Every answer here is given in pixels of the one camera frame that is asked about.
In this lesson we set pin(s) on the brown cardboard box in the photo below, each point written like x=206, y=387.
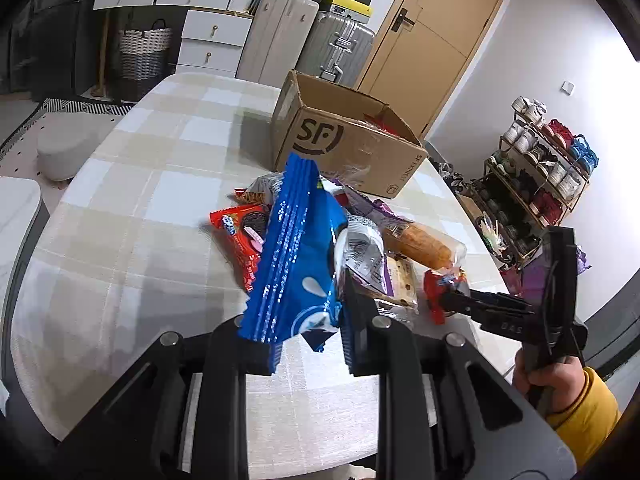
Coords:
x=350, y=150

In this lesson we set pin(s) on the white plastic chair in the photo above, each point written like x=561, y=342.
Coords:
x=20, y=230

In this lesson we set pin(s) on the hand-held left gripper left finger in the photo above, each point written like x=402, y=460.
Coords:
x=235, y=355

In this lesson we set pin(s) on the white drawer desk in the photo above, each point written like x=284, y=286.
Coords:
x=210, y=30

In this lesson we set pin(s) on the beige suitcase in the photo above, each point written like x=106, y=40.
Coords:
x=277, y=35

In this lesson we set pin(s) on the wooden shoe rack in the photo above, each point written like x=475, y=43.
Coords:
x=520, y=195

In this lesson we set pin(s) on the blue snack packet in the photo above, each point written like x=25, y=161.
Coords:
x=295, y=260

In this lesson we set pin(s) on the light purple snack packet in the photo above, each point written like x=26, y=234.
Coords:
x=380, y=210

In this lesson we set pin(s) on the clear biscuit packet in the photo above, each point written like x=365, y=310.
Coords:
x=400, y=280

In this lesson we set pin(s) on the person's right hand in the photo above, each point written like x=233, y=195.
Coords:
x=555, y=385

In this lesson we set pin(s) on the grey white woven basket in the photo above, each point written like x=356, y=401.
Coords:
x=140, y=60

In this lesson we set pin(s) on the pile of dark sneakers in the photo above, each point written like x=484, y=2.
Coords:
x=452, y=177

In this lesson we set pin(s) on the tan wooden door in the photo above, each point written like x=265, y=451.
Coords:
x=440, y=35

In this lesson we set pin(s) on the clear bread roll packet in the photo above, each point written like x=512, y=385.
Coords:
x=425, y=247

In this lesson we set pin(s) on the small red snack packet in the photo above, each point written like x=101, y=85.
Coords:
x=433, y=292

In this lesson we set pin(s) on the black white patterned rug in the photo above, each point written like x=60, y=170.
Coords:
x=30, y=125

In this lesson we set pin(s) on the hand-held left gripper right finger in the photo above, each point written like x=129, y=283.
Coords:
x=351, y=325

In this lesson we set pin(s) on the rows of assorted shoes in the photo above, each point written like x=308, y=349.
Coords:
x=547, y=170

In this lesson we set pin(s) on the red cookie packet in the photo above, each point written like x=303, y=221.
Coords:
x=240, y=240

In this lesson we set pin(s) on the purple bag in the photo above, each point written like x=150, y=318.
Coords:
x=535, y=275

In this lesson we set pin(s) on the silver white snack packet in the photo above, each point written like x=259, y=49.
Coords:
x=360, y=250

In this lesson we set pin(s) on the white light switch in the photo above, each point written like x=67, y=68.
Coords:
x=568, y=87

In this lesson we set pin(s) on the grey cookie packet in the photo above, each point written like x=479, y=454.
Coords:
x=262, y=187

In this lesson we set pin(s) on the yellow shoebox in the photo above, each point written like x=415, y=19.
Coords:
x=347, y=10

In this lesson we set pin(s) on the round grey stool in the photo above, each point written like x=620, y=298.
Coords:
x=70, y=152

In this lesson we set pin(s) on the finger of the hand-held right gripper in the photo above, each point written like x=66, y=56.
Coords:
x=490, y=311
x=500, y=299

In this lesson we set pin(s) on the person's right forearm yellow sleeve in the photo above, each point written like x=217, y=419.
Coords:
x=590, y=410

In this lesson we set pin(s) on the silver suitcase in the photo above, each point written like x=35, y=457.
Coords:
x=335, y=45

